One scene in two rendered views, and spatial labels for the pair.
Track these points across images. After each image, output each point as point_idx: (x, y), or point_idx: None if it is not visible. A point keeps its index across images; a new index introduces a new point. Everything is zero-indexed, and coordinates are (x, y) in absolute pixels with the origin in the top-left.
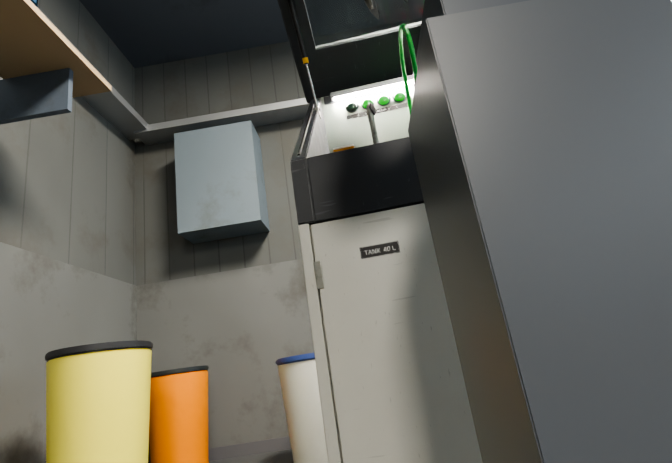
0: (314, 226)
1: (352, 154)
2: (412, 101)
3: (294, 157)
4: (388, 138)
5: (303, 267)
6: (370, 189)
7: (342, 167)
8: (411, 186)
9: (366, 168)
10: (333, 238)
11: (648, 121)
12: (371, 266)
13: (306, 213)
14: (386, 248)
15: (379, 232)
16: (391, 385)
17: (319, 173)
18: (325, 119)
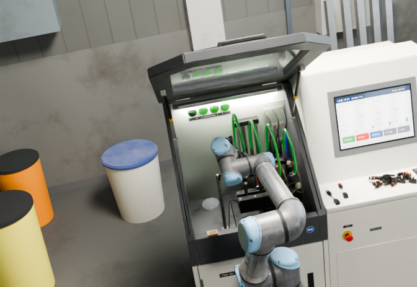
0: (199, 267)
1: (217, 238)
2: (233, 110)
3: (188, 237)
4: (216, 134)
5: (195, 281)
6: (224, 252)
7: (212, 243)
8: (242, 250)
9: (223, 243)
10: (208, 271)
11: None
12: (223, 279)
13: (195, 262)
14: (230, 273)
15: (228, 268)
16: None
17: (201, 247)
18: (174, 120)
